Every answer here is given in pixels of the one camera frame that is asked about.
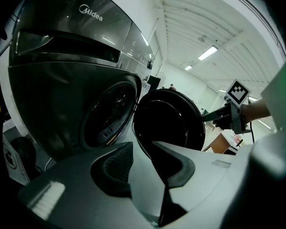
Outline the tall black cabinet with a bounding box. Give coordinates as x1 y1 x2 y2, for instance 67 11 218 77
147 75 162 92

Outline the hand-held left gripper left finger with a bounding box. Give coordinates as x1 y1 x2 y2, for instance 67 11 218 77
18 141 167 229

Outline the white cable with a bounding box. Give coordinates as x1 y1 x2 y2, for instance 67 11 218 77
44 156 54 172

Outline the person's right forearm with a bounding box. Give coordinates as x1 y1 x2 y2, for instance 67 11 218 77
239 98 272 125

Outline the white placard with red circle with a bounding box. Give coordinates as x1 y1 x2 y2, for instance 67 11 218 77
2 135 31 186

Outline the black cable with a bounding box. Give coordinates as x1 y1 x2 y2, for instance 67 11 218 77
249 121 256 144

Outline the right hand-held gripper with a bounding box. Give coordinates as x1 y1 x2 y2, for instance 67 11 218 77
201 79 252 135

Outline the black cabinet machine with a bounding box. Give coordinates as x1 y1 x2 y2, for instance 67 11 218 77
0 0 158 162

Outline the round black washer door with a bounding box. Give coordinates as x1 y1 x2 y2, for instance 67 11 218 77
133 88 206 159

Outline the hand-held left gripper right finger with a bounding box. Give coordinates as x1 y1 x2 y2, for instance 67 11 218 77
152 141 251 211

